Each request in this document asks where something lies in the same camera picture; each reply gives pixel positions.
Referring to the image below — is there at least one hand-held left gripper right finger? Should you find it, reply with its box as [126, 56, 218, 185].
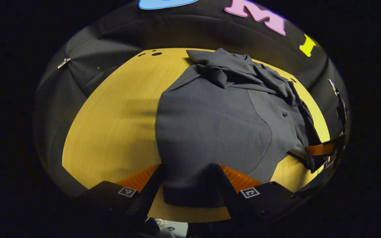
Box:
[214, 163, 302, 228]

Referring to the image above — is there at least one dark grey shirt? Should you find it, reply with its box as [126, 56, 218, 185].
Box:
[155, 48, 326, 208]

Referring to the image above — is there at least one person's white shoe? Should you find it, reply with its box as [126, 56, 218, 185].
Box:
[157, 218, 178, 232]

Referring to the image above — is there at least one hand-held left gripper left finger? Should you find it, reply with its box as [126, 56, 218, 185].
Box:
[78, 164, 163, 228]

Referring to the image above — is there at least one black backdrop cloth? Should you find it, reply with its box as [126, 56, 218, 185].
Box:
[33, 0, 350, 199]

